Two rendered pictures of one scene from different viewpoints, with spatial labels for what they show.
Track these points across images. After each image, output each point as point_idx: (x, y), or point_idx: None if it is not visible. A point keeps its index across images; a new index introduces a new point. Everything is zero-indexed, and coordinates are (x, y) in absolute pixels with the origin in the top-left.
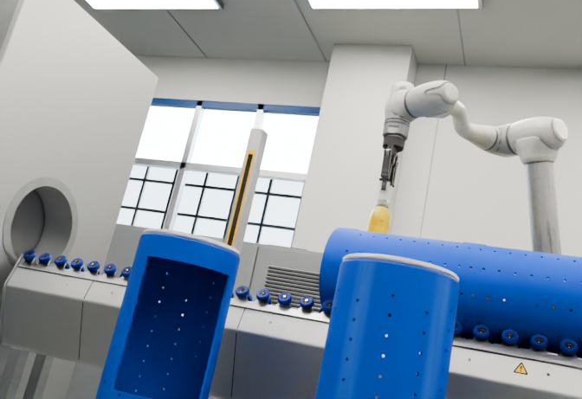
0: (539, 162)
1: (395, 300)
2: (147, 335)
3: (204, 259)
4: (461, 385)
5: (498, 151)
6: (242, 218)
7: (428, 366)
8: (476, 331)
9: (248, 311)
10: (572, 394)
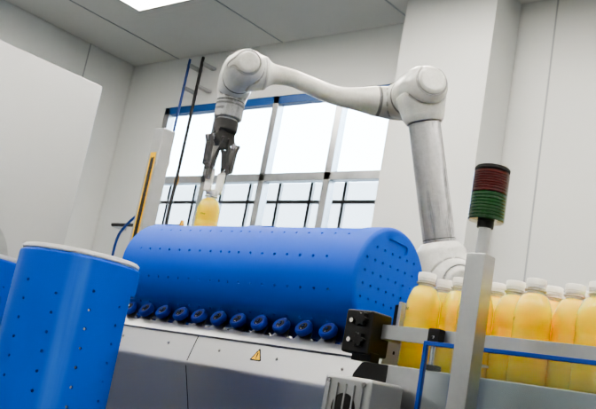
0: (415, 122)
1: (28, 283)
2: None
3: None
4: (208, 378)
5: (389, 114)
6: (141, 228)
7: (55, 344)
8: (231, 320)
9: None
10: (288, 378)
